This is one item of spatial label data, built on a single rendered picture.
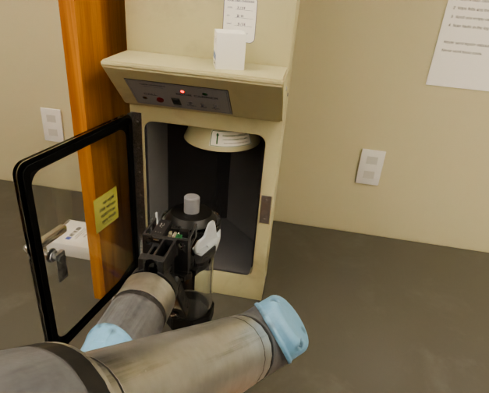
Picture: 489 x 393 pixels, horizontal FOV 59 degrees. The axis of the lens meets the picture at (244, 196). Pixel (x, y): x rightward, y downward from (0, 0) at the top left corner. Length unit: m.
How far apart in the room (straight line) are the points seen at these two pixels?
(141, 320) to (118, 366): 0.27
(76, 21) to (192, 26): 0.20
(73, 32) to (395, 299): 0.96
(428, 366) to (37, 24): 1.39
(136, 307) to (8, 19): 1.18
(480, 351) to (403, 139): 0.60
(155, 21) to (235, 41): 0.19
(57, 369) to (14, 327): 0.87
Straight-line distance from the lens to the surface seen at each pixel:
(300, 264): 1.24
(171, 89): 0.81
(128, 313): 0.54
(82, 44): 0.87
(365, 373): 1.00
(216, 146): 0.93
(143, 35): 0.90
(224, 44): 0.77
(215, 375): 0.36
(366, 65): 1.29
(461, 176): 1.44
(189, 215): 0.77
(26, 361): 0.24
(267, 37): 0.84
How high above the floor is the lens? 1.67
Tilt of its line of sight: 28 degrees down
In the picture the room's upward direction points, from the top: 5 degrees clockwise
